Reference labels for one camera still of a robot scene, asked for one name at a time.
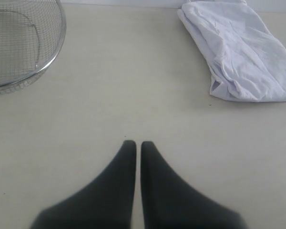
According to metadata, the metal wire mesh basket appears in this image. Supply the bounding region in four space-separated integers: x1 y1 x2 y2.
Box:
0 0 66 94

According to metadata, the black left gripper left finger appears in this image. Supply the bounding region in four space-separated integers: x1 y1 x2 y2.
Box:
31 140 136 229

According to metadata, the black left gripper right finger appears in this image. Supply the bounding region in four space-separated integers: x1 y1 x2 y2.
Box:
140 141 248 229

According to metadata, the white t-shirt red lettering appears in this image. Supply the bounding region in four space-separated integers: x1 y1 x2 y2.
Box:
177 0 286 103

